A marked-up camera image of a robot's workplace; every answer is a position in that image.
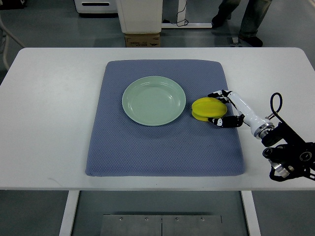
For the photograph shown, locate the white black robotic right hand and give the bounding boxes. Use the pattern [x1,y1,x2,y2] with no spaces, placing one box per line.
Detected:
[208,90,275,139]

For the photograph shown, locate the yellow starfruit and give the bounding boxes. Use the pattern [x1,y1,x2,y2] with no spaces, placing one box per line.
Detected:
[191,97,227,122]

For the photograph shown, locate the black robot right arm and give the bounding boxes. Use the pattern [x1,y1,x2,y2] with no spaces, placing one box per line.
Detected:
[262,92,315,182]

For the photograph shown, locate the grey floor outlet plate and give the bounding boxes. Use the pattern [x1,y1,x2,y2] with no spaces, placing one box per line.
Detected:
[227,37,242,47]

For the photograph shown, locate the light green plate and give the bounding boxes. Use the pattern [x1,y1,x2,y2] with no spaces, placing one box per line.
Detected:
[122,76,186,126]

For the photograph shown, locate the white table right leg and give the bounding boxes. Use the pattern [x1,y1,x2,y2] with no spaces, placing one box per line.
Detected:
[241,191,261,236]

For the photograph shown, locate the white table leg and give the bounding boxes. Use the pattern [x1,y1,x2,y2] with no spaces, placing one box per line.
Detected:
[59,190,80,236]
[241,191,261,236]

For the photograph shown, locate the person legs and shoes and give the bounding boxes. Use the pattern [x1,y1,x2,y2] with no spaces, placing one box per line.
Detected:
[212,0,272,47]

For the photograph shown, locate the white desk leg base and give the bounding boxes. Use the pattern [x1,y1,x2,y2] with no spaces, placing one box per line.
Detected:
[161,0,212,29]

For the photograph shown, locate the blue textured mat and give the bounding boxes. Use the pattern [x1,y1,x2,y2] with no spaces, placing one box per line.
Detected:
[85,59,245,177]

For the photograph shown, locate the cardboard box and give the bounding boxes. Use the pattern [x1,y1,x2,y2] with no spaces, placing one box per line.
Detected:
[125,33,160,48]

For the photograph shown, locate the white cabinet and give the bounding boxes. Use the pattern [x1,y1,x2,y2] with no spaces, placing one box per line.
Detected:
[116,0,163,34]

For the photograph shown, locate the white machine with slot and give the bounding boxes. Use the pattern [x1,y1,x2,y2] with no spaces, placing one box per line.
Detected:
[74,0,118,14]

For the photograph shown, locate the white table left leg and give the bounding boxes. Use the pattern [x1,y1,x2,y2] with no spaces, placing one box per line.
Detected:
[59,190,80,236]

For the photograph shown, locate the white tubes at left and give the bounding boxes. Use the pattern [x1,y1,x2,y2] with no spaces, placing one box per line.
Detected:
[0,19,26,71]

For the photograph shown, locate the black cable on floor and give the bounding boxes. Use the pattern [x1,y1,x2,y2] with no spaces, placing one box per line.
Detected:
[162,0,189,27]

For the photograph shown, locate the metal base plate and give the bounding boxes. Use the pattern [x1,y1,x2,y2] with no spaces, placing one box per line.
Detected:
[100,214,224,236]

